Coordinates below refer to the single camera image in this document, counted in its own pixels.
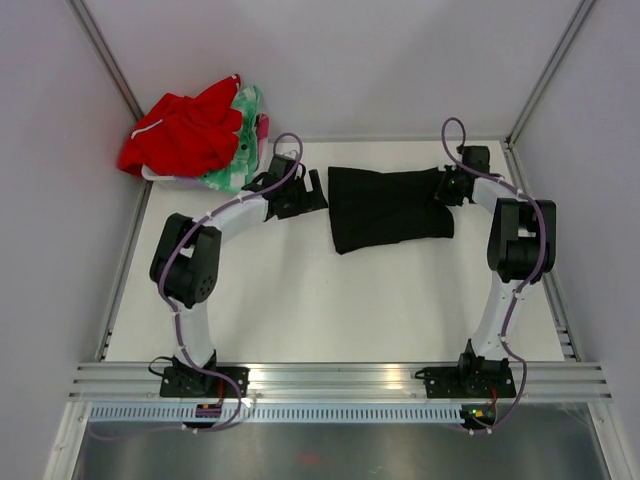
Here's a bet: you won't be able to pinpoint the green white patterned garment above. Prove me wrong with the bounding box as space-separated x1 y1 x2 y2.
197 85 270 194

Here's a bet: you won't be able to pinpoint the red garment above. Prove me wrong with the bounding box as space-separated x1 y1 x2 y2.
117 74 243 177

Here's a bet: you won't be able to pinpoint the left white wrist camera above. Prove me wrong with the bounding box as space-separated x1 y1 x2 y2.
276 149 299 160

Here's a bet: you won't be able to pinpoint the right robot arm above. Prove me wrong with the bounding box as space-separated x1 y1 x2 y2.
424 145 557 399

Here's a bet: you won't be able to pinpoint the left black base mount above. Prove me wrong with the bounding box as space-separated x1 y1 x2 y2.
147 355 250 400

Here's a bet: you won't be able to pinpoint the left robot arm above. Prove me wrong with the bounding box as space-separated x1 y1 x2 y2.
149 154 328 400

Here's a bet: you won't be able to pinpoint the black trousers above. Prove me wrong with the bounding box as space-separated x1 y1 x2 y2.
328 167 454 255

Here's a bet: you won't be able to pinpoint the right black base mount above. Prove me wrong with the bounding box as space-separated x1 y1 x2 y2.
413 341 516 399

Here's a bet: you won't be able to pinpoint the white slotted cable duct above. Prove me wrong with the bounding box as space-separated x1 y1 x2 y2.
89 402 463 424

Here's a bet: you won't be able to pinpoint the aluminium mounting rail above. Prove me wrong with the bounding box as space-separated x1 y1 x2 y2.
67 361 612 403

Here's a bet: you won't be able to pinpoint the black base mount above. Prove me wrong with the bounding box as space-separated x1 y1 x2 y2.
413 341 516 399
147 355 250 400

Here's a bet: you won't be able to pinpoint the white laundry basket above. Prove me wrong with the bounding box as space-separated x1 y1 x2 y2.
141 112 272 192

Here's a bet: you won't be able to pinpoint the pink white garment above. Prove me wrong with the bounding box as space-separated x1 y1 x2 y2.
255 113 270 153

